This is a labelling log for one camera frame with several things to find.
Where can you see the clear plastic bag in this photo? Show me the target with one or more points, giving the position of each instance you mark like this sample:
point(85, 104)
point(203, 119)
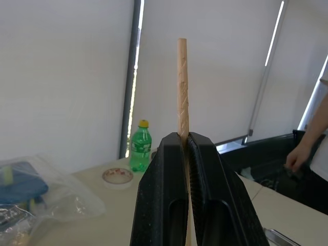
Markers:
point(51, 194)

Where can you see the person's bare hand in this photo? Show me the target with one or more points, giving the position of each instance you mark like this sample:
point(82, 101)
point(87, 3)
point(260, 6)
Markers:
point(295, 158)

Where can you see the small white patterned dish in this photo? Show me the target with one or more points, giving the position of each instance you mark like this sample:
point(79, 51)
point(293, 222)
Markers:
point(117, 177)

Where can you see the grey window frame post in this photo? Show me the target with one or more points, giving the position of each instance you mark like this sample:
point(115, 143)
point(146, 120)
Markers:
point(130, 77)

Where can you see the carved wooden chopstick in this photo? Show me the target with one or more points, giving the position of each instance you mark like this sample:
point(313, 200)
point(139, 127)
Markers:
point(183, 87)

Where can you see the metal tray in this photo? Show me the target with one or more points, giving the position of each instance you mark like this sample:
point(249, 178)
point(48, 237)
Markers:
point(280, 237)

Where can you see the white roller blind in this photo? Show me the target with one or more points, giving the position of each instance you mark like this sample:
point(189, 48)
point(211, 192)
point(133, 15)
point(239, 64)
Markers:
point(294, 69)
point(61, 77)
point(205, 69)

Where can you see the green plastic soda bottle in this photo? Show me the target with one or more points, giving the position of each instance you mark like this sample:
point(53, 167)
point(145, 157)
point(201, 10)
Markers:
point(140, 148)

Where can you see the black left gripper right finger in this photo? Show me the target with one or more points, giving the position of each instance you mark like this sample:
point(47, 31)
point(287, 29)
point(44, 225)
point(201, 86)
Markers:
point(220, 194)

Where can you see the blue cloth item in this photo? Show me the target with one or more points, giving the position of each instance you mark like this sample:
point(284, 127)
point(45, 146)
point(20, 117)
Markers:
point(19, 184)

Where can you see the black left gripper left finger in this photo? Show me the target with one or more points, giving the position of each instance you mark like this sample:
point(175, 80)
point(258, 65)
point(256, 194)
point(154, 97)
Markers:
point(160, 194)

